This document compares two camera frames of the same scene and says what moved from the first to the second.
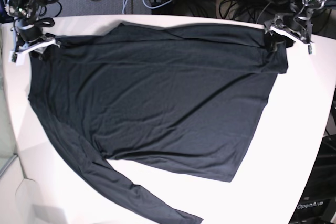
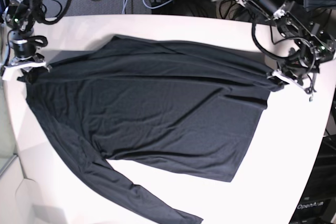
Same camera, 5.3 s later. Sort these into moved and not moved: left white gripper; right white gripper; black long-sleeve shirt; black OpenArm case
Moved: left white gripper; right white gripper; black long-sleeve shirt
Not moved: black OpenArm case
